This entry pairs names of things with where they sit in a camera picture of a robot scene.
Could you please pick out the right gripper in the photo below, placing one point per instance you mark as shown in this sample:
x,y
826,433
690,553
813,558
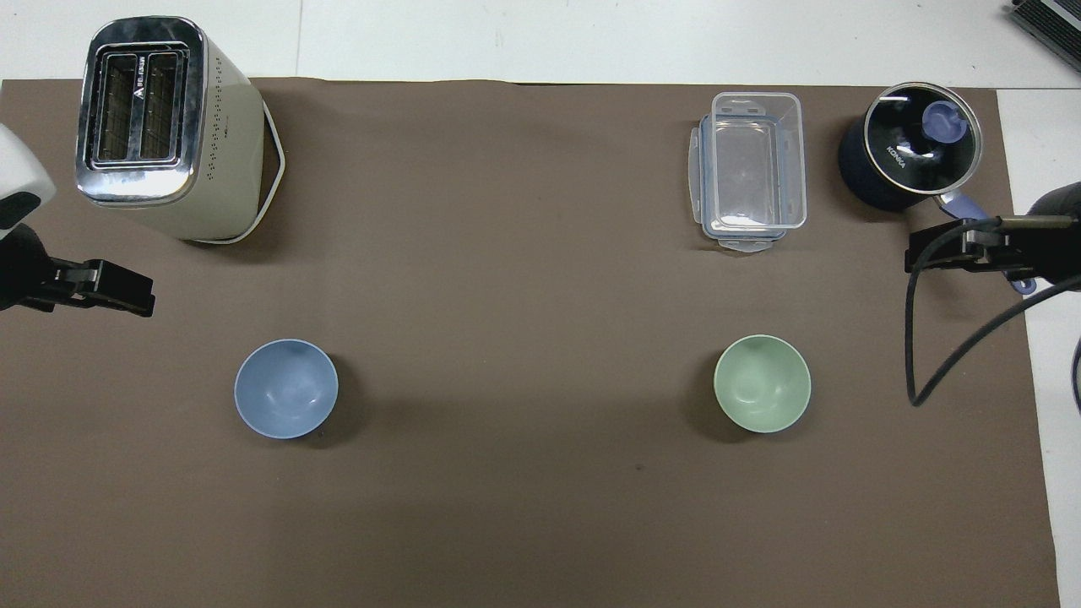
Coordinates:
x,y
1060,245

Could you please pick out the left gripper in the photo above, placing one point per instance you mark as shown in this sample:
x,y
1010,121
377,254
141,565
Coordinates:
x,y
21,270

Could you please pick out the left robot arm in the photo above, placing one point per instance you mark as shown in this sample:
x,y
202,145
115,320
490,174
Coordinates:
x,y
19,169

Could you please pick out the blue bowl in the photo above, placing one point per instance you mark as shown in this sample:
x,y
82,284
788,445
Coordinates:
x,y
285,388

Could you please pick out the green bowl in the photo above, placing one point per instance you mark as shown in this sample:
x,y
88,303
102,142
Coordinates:
x,y
763,384

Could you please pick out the glass pot lid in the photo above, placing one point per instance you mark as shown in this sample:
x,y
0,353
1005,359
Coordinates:
x,y
904,160

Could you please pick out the dark blue pot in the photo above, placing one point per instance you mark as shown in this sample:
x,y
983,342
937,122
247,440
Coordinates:
x,y
857,173

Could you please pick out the cream and chrome toaster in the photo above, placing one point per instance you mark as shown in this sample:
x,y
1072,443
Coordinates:
x,y
211,152

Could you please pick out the dark grey ribbed device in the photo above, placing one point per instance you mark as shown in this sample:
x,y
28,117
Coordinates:
x,y
1051,18

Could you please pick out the clear plastic container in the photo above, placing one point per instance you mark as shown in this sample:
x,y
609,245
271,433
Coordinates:
x,y
756,169

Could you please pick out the clear lid with blue rim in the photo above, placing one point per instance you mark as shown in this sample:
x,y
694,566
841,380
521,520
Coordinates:
x,y
696,177

